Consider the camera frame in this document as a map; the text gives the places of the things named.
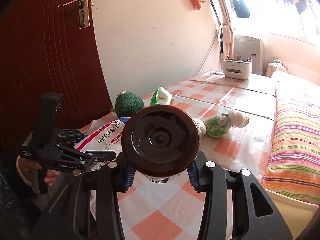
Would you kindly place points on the green plush toy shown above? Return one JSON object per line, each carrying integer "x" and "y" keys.
{"x": 126, "y": 105}

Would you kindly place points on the dark red wooden door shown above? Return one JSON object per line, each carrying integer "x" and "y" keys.
{"x": 44, "y": 50}

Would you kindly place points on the small patterned stool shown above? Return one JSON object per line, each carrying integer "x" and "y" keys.
{"x": 275, "y": 65}

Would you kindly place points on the metal door handle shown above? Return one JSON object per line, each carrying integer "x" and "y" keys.
{"x": 83, "y": 12}

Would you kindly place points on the striped colourful bed quilt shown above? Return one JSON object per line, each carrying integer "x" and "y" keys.
{"x": 293, "y": 165}

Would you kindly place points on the person's left hand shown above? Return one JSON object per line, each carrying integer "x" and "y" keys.
{"x": 28, "y": 170}

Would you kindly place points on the dark brown glass jar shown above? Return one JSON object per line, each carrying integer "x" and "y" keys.
{"x": 160, "y": 142}

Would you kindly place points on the pink curtain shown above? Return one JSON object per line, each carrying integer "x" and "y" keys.
{"x": 227, "y": 38}

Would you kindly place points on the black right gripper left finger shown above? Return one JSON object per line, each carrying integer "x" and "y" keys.
{"x": 67, "y": 215}

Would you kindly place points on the white desk organizer box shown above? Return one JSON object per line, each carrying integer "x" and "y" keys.
{"x": 237, "y": 69}

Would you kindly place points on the white red printed package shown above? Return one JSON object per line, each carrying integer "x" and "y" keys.
{"x": 106, "y": 138}

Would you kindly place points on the cream trash bin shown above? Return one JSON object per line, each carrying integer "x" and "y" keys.
{"x": 297, "y": 214}

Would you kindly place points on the clear bag with green trash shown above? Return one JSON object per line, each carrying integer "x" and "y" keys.
{"x": 220, "y": 124}

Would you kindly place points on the green white crumpled wrapper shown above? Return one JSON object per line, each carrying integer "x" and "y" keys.
{"x": 161, "y": 97}

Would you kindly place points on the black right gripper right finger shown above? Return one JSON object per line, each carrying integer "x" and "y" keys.
{"x": 255, "y": 216}

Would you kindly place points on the white air conditioner unit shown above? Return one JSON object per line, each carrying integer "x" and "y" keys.
{"x": 250, "y": 47}

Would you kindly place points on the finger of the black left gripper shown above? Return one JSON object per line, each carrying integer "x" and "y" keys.
{"x": 71, "y": 159}

